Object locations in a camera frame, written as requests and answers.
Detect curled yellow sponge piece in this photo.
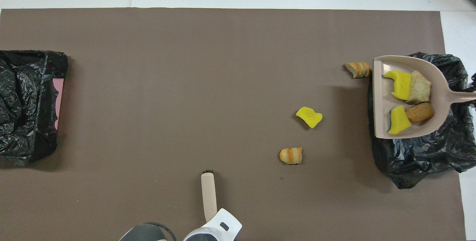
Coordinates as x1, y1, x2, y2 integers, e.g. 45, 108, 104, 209
296, 106, 323, 129

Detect short striped croissant piece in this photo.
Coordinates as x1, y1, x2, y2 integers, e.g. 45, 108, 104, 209
279, 147, 303, 165

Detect beige hand brush black bristles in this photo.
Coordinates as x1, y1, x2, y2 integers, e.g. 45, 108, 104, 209
201, 170, 218, 223

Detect long striped croissant piece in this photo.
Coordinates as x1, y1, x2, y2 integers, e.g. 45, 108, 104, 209
344, 61, 372, 79

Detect small yellow sponge piece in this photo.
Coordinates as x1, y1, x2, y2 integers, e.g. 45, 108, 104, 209
387, 105, 412, 135

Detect large yellow sponge piece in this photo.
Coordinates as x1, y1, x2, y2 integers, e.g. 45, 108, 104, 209
383, 70, 412, 101

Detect brown bread roll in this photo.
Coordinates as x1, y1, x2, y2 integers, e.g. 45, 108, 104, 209
405, 102, 435, 124

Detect pale beige bread chunk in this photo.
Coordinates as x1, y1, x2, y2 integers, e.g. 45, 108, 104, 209
405, 71, 432, 105

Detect beige plastic dustpan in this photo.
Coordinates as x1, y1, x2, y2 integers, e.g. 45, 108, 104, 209
373, 55, 476, 139

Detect pink plastic bin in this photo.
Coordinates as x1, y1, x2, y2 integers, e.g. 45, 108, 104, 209
52, 78, 64, 130

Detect black trash bag bin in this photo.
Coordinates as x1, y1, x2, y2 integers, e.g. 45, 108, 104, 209
367, 52, 476, 189

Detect left black-lined bin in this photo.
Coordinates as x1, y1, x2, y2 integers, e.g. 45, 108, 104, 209
0, 50, 68, 166

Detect brown table mat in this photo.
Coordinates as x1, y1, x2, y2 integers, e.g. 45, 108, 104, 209
0, 8, 467, 241

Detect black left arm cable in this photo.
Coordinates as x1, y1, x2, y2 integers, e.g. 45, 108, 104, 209
144, 222, 177, 241

